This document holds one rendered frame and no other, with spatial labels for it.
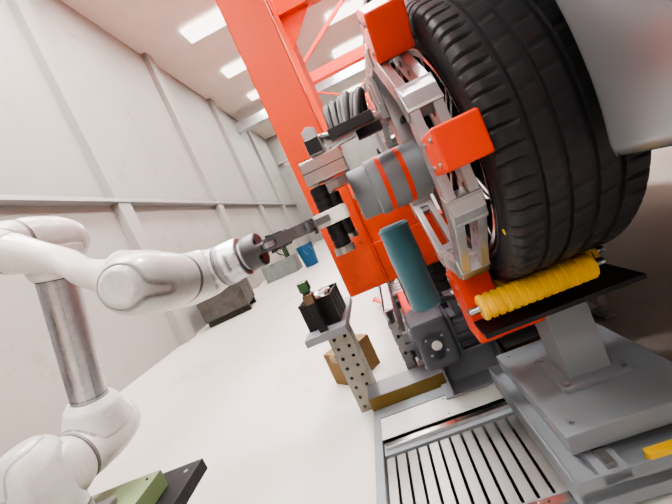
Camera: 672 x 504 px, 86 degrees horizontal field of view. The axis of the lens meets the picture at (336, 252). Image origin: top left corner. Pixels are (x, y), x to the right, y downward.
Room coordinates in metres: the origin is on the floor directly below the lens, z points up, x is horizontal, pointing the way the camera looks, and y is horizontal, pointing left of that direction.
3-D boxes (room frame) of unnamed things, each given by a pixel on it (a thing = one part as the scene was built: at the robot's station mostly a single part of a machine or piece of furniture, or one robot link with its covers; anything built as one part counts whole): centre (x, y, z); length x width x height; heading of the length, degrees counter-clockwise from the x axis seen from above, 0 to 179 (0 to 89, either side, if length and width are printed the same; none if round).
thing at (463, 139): (0.57, -0.24, 0.85); 0.09 x 0.08 x 0.07; 173
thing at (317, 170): (0.74, -0.05, 0.93); 0.09 x 0.05 x 0.05; 83
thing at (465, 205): (0.88, -0.27, 0.85); 0.54 x 0.07 x 0.54; 173
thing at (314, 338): (1.52, 0.14, 0.44); 0.43 x 0.17 x 0.03; 173
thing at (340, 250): (0.75, -0.02, 0.83); 0.04 x 0.04 x 0.16
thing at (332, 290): (1.49, 0.14, 0.51); 0.20 x 0.14 x 0.13; 169
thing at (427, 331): (1.19, -0.32, 0.26); 0.42 x 0.18 x 0.35; 83
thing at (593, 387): (0.86, -0.44, 0.32); 0.40 x 0.30 x 0.28; 173
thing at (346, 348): (1.55, 0.13, 0.21); 0.10 x 0.10 x 0.42; 83
